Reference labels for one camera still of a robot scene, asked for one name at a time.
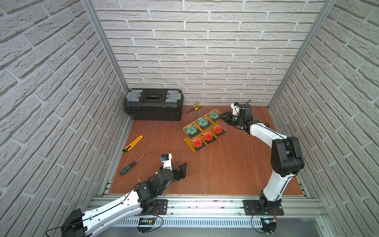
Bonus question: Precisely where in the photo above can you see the left controller board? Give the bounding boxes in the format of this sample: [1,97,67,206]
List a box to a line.
[137,218,156,234]

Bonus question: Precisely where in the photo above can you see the green handled screwdriver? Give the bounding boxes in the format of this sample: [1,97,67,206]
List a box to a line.
[120,154,145,175]

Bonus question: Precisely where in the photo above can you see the yellow black pliers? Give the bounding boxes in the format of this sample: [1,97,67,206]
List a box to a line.
[186,103,202,114]

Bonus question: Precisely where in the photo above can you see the red tea bag small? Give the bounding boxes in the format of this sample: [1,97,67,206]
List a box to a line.
[201,131,217,144]

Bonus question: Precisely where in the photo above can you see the green tea bag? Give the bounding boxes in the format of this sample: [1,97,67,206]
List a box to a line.
[183,123,200,138]
[195,116,212,130]
[206,110,222,123]

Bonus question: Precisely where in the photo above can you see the yellow utility knife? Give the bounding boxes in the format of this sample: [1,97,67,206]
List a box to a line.
[122,135,143,153]

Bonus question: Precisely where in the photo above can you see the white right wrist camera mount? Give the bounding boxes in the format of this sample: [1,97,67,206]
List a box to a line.
[231,102,240,116]

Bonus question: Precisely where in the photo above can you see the black plastic toolbox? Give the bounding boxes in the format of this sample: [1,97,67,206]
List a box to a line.
[123,88,184,121]

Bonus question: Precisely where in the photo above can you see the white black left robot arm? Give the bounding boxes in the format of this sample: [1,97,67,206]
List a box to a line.
[60,163,187,237]

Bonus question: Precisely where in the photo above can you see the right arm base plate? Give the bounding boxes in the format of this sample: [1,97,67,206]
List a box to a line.
[242,200,284,216]

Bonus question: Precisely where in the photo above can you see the aluminium frame rail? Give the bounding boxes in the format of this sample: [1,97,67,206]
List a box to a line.
[85,194,329,220]

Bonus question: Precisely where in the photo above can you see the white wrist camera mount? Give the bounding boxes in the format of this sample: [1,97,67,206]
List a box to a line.
[159,154,172,170]
[231,102,240,116]

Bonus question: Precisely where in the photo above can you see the controller board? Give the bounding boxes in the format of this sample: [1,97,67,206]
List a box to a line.
[137,218,156,234]
[261,219,277,234]

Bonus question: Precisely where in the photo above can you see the yellow wooden two-tier shelf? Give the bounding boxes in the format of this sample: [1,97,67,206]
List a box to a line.
[183,109,226,153]

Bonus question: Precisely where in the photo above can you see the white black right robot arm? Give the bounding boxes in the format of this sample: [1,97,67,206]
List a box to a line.
[221,102,305,213]

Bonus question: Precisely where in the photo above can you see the right controller board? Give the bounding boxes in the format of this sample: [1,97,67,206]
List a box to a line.
[261,219,277,234]

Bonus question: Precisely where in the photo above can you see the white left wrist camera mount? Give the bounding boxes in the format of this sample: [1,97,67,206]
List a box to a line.
[159,154,172,170]

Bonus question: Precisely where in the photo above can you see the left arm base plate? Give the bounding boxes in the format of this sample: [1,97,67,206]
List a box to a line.
[144,199,168,215]

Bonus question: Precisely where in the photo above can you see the red tea bag large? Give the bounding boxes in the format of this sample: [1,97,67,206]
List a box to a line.
[191,138,205,151]

